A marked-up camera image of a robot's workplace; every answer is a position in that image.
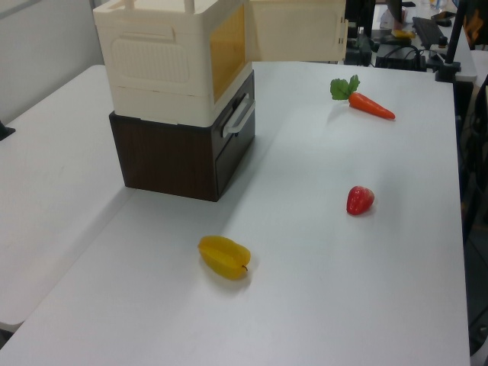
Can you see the cream cabinet door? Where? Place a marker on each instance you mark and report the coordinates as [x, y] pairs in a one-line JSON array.
[[297, 32]]

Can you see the cream plastic cabinet box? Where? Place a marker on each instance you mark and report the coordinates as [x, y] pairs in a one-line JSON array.
[[152, 68]]

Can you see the dark brown drawer unit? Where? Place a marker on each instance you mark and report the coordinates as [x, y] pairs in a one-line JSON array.
[[171, 160]]

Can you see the yellow toy starfruit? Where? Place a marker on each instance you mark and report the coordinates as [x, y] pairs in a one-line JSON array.
[[225, 257]]

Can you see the red toy strawberry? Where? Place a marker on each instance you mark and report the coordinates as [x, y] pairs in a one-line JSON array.
[[359, 200]]

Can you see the orange toy carrot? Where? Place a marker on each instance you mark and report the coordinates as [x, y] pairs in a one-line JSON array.
[[368, 104]]

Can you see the black electronics box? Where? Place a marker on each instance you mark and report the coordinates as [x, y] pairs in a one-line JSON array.
[[400, 57]]

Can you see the small yellow object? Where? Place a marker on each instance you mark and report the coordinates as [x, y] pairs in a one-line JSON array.
[[403, 34]]

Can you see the black computer keyboard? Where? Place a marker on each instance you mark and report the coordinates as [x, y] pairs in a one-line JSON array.
[[427, 32]]

